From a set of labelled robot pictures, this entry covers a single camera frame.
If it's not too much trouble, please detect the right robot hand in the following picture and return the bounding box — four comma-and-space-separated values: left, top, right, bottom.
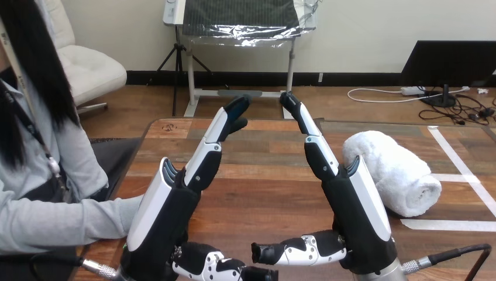
250, 91, 398, 276

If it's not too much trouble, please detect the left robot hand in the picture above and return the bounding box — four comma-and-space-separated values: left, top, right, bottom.
119, 94, 279, 281

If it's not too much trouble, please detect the person's forearm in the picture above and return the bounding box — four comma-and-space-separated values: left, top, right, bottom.
0, 194, 145, 255

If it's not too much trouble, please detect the rolled white towel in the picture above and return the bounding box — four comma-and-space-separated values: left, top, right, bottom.
342, 131, 443, 218

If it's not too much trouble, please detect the white power strip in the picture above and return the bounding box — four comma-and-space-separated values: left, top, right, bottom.
400, 85, 427, 97

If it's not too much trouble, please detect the foil sheet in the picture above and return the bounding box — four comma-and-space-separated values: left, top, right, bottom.
182, 0, 319, 49

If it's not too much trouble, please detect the black tripod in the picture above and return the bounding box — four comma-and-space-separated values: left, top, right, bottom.
147, 25, 230, 117

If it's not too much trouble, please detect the white cushioned chair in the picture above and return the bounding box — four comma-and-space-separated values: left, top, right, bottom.
42, 0, 128, 115

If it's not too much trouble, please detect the person's body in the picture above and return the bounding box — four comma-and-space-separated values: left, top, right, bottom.
0, 0, 143, 281

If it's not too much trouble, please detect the black cable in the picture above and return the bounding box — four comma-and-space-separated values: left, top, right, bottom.
401, 243, 493, 281
29, 252, 119, 281

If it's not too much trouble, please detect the dark screen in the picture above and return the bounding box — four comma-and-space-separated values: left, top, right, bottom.
400, 40, 496, 109

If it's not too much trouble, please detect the tangle of cables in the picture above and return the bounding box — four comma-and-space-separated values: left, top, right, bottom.
346, 85, 496, 127

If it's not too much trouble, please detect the white desk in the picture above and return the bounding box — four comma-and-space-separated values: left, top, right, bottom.
163, 0, 319, 119

